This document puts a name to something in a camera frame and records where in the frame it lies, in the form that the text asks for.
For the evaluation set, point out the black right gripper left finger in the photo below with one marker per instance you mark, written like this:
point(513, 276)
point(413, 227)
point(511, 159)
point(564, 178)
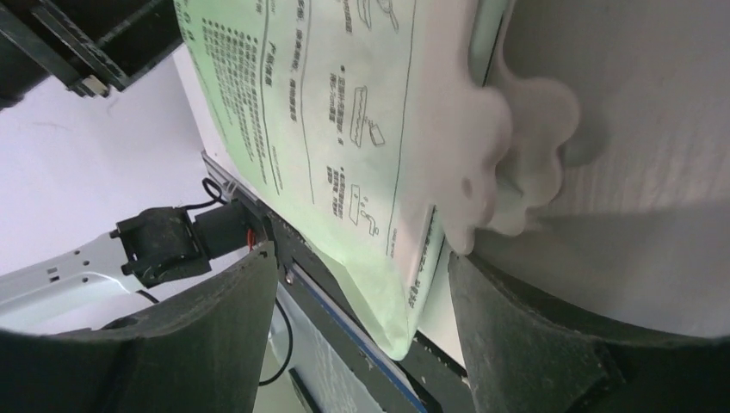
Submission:
point(201, 350)

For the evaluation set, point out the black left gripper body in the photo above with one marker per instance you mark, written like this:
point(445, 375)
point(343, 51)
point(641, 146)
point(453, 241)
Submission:
point(91, 47)

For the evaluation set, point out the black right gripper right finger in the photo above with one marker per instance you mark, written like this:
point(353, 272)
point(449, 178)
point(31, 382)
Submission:
point(528, 351)

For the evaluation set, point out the green cat litter bag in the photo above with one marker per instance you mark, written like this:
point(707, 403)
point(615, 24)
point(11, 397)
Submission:
point(358, 123)

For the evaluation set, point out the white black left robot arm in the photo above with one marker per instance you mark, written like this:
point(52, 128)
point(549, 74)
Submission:
point(160, 244)

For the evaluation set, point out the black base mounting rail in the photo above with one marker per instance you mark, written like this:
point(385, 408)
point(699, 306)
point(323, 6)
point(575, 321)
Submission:
point(336, 359)

